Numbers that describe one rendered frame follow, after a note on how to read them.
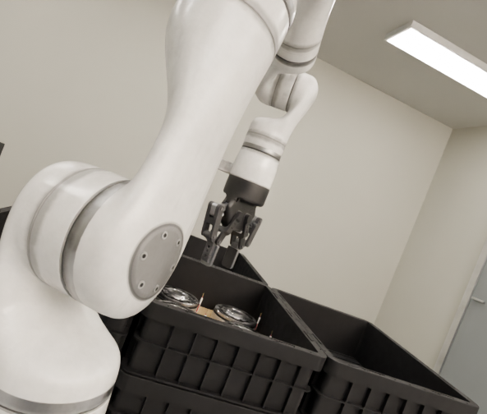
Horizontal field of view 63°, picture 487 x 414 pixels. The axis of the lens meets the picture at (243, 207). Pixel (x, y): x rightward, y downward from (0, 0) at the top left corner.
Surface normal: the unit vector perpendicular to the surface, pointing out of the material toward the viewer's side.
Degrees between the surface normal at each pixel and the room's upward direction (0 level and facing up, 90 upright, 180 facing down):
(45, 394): 88
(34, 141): 90
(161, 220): 81
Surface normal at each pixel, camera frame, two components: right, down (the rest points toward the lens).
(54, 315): 0.77, -0.56
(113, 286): 0.50, 0.30
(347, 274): 0.23, 0.11
